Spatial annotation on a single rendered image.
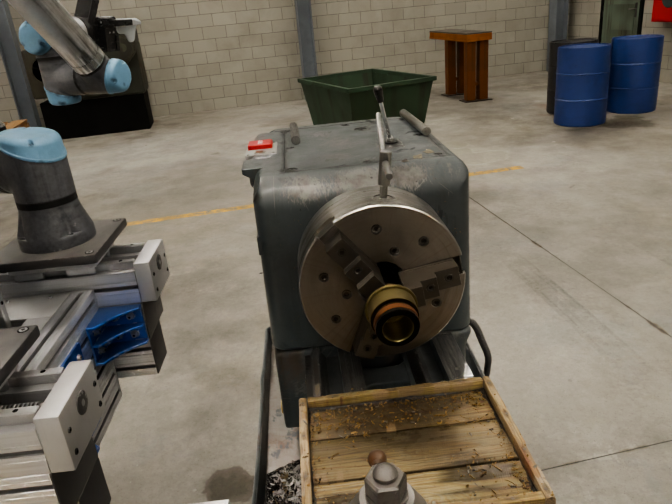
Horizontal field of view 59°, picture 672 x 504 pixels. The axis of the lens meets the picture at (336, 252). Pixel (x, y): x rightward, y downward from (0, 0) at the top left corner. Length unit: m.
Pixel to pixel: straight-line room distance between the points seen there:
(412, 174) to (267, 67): 9.98
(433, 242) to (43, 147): 0.77
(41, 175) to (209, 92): 9.91
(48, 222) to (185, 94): 9.91
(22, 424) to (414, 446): 0.59
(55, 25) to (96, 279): 0.52
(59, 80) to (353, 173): 0.73
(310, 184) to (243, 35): 9.93
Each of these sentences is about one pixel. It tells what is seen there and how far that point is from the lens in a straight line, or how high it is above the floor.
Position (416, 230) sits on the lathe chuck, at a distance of 1.08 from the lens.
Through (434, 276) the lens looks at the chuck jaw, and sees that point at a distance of 1.06.
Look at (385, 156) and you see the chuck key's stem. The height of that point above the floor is 1.31.
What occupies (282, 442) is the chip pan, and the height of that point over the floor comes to 0.54.
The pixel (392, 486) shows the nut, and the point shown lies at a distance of 0.56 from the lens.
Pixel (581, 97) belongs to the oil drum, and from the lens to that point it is 7.52.
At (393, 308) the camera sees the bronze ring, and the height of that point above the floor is 1.11.
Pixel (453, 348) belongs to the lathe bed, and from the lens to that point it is 1.31.
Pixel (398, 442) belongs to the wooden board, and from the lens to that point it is 1.05.
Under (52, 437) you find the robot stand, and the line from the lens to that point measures 0.88.
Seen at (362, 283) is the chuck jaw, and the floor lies 1.12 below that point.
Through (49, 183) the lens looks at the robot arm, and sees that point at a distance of 1.29.
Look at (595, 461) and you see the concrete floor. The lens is 2.40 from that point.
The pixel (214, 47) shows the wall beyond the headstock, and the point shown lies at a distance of 11.08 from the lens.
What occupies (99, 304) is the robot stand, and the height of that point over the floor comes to 1.03.
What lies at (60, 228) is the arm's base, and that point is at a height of 1.21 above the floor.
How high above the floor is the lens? 1.57
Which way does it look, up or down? 23 degrees down
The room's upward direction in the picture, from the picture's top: 5 degrees counter-clockwise
